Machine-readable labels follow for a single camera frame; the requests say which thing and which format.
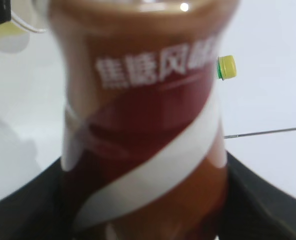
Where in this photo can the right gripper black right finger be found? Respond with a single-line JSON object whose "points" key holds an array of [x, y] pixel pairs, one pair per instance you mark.
{"points": [[255, 209]]}

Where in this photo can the brown Nescafe coffee bottle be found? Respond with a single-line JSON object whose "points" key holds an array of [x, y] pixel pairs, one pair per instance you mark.
{"points": [[143, 150]]}

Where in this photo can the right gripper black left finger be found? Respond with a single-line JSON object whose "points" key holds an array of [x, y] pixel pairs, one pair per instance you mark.
{"points": [[36, 211]]}

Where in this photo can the green soda bottle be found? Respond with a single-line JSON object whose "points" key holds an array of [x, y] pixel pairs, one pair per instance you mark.
{"points": [[226, 67]]}

